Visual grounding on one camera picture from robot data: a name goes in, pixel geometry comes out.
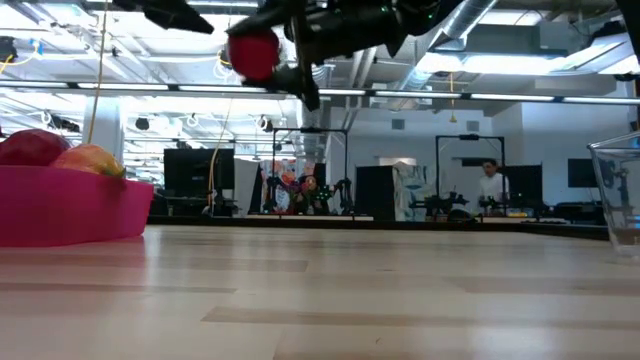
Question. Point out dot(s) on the black metal frame stand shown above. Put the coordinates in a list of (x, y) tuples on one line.
[(310, 131), (470, 137)]

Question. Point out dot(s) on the black wall screen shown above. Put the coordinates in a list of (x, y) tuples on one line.
[(584, 173)]

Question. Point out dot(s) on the large black monitor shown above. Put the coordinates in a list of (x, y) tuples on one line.
[(197, 172)]

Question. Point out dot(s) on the black background robot arm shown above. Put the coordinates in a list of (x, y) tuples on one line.
[(437, 202)]

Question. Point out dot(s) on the red apple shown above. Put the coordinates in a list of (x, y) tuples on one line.
[(254, 55)]

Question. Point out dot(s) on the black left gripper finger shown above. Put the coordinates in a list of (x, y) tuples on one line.
[(180, 17)]

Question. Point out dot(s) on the pink plastic basket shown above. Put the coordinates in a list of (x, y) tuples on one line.
[(70, 207)]

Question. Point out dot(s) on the silver ceiling duct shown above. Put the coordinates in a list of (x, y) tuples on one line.
[(462, 15)]

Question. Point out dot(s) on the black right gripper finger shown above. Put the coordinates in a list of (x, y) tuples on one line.
[(265, 20), (300, 82)]

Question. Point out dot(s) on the white column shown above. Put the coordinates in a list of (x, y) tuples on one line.
[(107, 135)]

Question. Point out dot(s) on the dark red round fruit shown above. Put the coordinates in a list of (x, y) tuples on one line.
[(32, 147)]

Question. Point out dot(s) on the black divider panel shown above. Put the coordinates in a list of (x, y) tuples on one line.
[(525, 185), (375, 192)]

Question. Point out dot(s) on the person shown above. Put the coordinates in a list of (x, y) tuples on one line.
[(492, 185), (310, 192)]

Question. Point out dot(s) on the long ceiling light bar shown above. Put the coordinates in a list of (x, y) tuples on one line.
[(450, 95)]

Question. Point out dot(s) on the clear plastic container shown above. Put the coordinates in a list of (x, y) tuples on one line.
[(622, 195)]

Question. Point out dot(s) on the large orange tomato green leaf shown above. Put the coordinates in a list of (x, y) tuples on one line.
[(90, 159)]

